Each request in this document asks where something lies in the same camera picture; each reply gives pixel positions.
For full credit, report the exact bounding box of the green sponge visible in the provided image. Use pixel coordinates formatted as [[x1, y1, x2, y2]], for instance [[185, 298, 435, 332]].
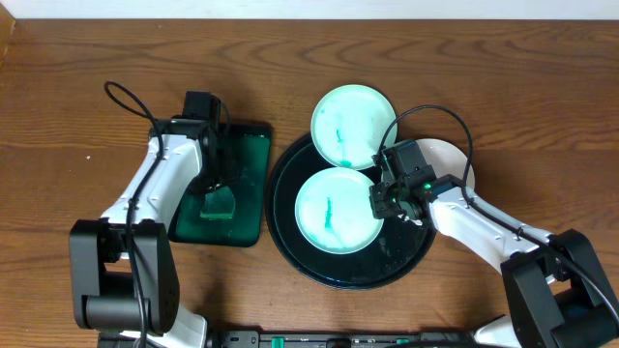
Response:
[[200, 187, 236, 220]]

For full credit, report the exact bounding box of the white plate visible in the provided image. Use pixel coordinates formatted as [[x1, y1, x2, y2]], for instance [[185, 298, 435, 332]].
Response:
[[416, 138, 467, 180]]

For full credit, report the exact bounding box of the mint plate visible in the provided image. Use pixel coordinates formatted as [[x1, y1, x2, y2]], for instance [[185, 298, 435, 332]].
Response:
[[310, 84, 398, 170], [294, 167, 384, 254]]

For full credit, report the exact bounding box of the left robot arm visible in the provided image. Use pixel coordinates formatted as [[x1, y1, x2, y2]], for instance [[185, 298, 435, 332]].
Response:
[[69, 118, 235, 347]]

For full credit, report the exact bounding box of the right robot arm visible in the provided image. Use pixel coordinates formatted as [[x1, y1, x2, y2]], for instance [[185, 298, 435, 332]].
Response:
[[369, 175, 618, 347]]

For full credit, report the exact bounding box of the rectangular black sponge tray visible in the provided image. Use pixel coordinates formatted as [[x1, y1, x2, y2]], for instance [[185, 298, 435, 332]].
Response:
[[168, 124, 272, 247]]

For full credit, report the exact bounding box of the round black tray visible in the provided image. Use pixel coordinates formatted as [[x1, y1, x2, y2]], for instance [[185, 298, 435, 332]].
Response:
[[265, 133, 436, 290]]

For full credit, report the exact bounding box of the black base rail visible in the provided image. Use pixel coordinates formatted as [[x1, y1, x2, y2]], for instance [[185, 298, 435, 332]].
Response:
[[202, 331, 481, 348]]

